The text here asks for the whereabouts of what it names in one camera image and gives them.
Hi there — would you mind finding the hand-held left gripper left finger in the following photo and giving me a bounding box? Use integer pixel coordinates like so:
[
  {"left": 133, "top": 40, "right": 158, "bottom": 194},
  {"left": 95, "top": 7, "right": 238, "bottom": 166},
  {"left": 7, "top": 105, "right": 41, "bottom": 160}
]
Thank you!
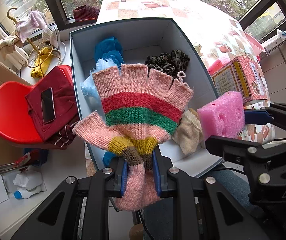
[{"left": 11, "top": 159, "right": 128, "bottom": 240}]

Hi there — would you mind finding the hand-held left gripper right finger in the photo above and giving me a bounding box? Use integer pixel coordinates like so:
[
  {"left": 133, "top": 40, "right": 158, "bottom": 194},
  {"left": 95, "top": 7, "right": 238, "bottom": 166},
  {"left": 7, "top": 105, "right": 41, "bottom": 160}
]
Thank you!
[{"left": 152, "top": 150, "right": 271, "bottom": 240}]

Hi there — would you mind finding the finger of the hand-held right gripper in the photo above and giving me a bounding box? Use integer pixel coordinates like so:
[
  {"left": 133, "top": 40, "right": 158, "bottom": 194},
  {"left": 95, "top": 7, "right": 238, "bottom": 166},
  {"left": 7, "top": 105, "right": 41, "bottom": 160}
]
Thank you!
[
  {"left": 244, "top": 102, "right": 286, "bottom": 140},
  {"left": 205, "top": 134, "right": 286, "bottom": 173}
]

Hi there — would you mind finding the pink foam sponge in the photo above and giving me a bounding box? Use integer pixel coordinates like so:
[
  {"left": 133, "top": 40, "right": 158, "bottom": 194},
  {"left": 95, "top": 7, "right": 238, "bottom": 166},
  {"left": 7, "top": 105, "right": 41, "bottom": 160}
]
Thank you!
[
  {"left": 197, "top": 91, "right": 246, "bottom": 138},
  {"left": 207, "top": 56, "right": 233, "bottom": 75}
]

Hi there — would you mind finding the beige knit sock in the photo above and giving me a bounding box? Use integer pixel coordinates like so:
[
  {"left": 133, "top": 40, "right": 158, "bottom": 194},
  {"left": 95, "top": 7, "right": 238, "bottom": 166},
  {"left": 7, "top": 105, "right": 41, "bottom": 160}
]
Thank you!
[{"left": 172, "top": 108, "right": 204, "bottom": 155}]

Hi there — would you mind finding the striped pink knit glove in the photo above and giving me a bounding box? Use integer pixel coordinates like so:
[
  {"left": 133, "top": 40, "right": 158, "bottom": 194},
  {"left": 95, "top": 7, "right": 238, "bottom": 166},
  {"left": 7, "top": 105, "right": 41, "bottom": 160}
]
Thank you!
[{"left": 72, "top": 64, "right": 194, "bottom": 212}]

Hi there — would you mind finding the light blue fluffy mesh pouf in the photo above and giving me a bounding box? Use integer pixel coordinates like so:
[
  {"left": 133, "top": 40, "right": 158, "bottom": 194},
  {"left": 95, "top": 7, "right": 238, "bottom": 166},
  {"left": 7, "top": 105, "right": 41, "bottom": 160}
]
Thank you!
[{"left": 80, "top": 58, "right": 120, "bottom": 99}]

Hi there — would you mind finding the leopard print scrunchie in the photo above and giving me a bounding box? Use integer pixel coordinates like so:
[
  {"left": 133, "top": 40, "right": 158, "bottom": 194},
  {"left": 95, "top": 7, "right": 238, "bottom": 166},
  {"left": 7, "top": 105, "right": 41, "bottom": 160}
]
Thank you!
[{"left": 144, "top": 49, "right": 191, "bottom": 79}]

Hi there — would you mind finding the blue thin cloth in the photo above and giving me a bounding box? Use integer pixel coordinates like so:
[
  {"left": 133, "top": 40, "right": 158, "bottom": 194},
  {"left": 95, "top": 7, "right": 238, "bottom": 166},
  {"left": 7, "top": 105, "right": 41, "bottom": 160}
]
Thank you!
[{"left": 94, "top": 36, "right": 125, "bottom": 68}]

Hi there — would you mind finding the grey cardboard box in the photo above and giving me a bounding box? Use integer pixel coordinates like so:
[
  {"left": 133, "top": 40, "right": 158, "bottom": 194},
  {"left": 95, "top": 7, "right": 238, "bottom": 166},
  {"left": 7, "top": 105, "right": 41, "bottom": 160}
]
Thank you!
[{"left": 69, "top": 17, "right": 224, "bottom": 178}]

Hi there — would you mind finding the pink patterned carton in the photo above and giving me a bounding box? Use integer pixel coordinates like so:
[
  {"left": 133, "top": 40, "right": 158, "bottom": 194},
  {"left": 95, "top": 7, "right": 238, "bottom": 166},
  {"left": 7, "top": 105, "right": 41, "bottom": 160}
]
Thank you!
[{"left": 209, "top": 56, "right": 268, "bottom": 104}]

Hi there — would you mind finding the pink plastic basin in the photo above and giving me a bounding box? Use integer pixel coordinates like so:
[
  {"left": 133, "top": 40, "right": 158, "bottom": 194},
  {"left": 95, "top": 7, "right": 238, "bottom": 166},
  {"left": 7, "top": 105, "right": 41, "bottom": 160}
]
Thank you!
[{"left": 243, "top": 31, "right": 266, "bottom": 62}]

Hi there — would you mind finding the dark red striped cloth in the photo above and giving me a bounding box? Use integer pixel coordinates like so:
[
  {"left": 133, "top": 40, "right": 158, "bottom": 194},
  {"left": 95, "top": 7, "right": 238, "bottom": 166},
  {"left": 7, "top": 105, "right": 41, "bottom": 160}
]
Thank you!
[{"left": 47, "top": 116, "right": 80, "bottom": 150}]

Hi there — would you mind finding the white air conditioner unit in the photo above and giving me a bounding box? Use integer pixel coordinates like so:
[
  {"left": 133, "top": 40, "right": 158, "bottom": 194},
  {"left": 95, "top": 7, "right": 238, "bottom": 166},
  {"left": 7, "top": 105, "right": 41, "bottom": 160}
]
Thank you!
[{"left": 261, "top": 34, "right": 286, "bottom": 53}]

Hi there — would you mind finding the blue plastic bin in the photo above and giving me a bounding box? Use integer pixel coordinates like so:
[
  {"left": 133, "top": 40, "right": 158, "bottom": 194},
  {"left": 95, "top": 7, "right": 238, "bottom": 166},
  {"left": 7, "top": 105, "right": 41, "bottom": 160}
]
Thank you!
[{"left": 23, "top": 148, "right": 49, "bottom": 168}]

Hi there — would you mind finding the white bottle with blue cap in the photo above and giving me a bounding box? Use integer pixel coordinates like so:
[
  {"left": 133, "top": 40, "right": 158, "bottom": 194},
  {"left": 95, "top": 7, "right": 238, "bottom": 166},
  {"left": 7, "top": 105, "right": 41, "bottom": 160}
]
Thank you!
[{"left": 13, "top": 186, "right": 42, "bottom": 200}]

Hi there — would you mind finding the white plastic jug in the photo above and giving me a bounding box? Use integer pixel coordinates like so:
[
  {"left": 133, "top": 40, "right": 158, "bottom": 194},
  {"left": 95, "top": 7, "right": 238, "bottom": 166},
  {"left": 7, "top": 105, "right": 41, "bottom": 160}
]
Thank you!
[{"left": 2, "top": 171, "right": 44, "bottom": 193}]

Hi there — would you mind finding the smartphone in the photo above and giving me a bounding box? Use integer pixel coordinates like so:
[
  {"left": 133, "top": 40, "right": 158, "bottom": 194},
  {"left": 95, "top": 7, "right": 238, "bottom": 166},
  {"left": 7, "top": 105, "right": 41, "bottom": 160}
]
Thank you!
[{"left": 41, "top": 87, "right": 57, "bottom": 124}]

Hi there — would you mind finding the dark red garment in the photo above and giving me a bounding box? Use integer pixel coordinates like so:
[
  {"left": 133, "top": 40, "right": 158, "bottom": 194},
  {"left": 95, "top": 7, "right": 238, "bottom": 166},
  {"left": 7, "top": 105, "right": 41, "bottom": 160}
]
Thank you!
[{"left": 24, "top": 66, "right": 80, "bottom": 142}]

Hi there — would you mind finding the red plastic chair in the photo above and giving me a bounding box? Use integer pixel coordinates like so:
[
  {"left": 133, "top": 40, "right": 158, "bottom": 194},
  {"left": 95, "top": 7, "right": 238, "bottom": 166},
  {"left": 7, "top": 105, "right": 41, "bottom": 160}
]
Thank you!
[{"left": 0, "top": 64, "right": 72, "bottom": 144}]

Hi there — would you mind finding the checked printed tablecloth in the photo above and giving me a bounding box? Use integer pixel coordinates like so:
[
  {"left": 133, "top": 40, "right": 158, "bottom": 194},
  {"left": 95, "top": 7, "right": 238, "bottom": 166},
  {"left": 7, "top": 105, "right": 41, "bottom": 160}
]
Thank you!
[{"left": 97, "top": 0, "right": 276, "bottom": 143}]

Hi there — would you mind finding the checked cloth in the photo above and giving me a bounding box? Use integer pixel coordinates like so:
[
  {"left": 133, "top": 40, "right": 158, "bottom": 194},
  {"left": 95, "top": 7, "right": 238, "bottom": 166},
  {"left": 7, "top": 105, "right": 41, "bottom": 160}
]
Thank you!
[{"left": 42, "top": 27, "right": 60, "bottom": 49}]

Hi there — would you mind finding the dark red slipper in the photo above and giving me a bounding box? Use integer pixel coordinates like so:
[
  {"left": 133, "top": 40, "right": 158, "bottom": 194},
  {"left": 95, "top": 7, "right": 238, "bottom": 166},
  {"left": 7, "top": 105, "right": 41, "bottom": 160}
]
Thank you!
[{"left": 73, "top": 5, "right": 100, "bottom": 20}]

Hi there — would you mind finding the beige cloth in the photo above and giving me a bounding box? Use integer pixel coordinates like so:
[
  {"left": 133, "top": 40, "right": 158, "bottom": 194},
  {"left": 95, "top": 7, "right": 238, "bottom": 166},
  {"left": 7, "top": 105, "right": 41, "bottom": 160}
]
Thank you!
[{"left": 0, "top": 35, "right": 20, "bottom": 60}]

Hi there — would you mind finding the pink and white cloth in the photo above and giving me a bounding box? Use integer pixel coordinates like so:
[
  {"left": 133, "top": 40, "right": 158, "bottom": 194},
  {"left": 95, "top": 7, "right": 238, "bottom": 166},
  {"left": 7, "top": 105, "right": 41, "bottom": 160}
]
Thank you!
[{"left": 16, "top": 10, "right": 48, "bottom": 43}]

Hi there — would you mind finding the black cable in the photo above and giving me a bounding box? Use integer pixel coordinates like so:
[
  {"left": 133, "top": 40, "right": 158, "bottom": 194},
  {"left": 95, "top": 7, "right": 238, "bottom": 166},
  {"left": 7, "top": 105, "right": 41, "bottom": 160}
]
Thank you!
[{"left": 133, "top": 210, "right": 151, "bottom": 240}]

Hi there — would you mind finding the red handled tool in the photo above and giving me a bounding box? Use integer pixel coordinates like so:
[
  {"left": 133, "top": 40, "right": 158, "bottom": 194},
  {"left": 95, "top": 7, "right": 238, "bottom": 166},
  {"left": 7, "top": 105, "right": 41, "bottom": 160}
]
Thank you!
[{"left": 0, "top": 152, "right": 37, "bottom": 178}]

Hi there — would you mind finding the gold wire rack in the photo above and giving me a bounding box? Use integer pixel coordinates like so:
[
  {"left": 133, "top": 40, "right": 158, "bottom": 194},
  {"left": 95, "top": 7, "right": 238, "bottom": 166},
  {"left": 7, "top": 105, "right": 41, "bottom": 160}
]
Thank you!
[{"left": 7, "top": 7, "right": 64, "bottom": 68}]

